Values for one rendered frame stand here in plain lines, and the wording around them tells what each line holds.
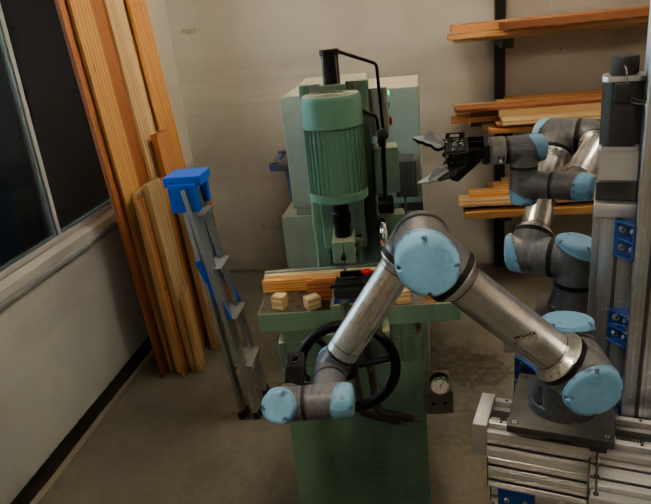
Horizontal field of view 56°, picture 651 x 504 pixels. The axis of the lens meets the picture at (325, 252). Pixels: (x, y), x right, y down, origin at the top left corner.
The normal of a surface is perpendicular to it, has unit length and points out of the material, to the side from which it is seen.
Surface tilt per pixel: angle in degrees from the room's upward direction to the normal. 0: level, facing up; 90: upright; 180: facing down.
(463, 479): 0
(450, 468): 0
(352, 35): 90
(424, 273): 85
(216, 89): 90
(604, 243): 90
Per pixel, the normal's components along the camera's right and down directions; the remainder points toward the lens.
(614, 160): -0.40, 0.36
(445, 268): -0.18, 0.28
